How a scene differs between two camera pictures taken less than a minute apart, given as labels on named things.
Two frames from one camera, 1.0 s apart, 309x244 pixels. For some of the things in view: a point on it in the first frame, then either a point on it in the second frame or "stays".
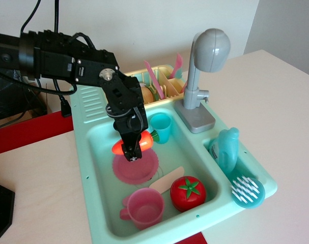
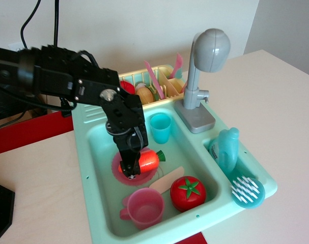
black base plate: x=3 y=201 stays
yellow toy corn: x=147 y=94 stays
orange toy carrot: x=147 y=139 → x=149 y=161
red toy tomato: x=187 y=192 stays
